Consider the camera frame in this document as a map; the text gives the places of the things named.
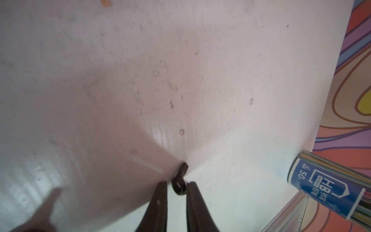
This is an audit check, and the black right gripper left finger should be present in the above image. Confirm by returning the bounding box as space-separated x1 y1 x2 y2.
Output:
136 182 168 232

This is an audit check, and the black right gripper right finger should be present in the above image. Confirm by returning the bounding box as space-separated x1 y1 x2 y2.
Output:
186 182 219 232

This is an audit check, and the wing nut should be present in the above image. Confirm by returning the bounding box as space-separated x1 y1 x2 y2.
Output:
172 162 188 196

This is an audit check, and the clear tube blue cap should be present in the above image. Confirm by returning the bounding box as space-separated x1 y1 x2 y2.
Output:
288 150 371 231

